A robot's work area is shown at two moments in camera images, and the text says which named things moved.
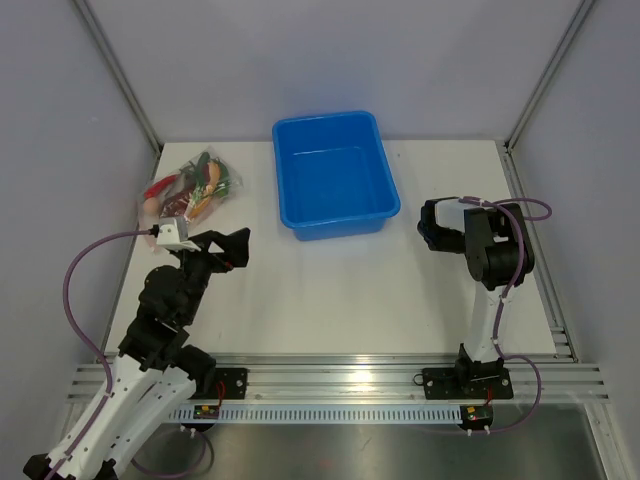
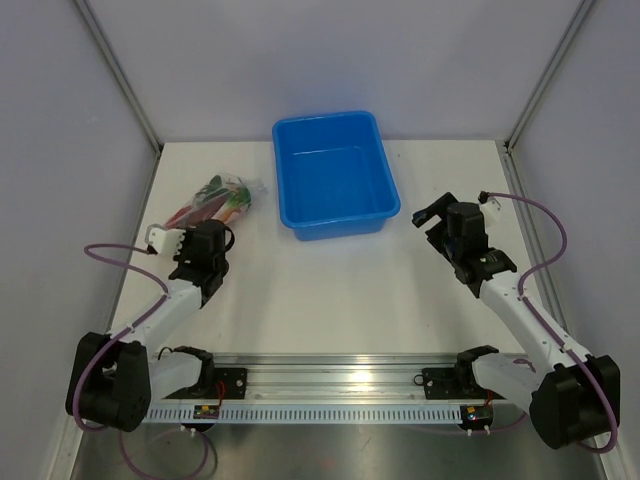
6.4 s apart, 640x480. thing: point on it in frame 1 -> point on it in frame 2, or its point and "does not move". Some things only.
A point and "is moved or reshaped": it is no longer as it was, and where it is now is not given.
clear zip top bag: [196, 189] is moved or reshaped
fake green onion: [202, 191] -> [238, 197]
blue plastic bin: [333, 175] does not move
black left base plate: [234, 380] does not move
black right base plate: [467, 383] does not move
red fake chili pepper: [152, 190] -> [202, 210]
